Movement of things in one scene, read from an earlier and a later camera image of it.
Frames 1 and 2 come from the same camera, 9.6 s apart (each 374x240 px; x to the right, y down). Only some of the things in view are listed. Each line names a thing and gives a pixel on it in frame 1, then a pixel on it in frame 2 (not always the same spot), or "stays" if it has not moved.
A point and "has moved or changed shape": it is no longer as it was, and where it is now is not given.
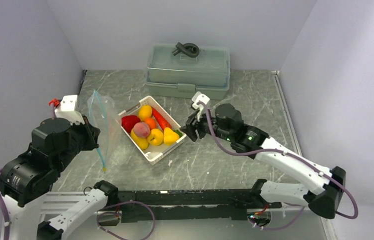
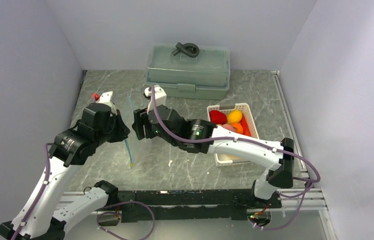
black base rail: x=198 y=204 stays
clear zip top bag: x=101 y=110 has moved or changed shape
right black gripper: x=189 y=128 -> x=140 y=117
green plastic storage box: x=179 y=76 stays
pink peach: x=142 y=129 has moved or changed shape
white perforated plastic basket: x=154 y=154 -> x=226 y=160
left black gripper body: x=83 y=139 -> x=115 y=131
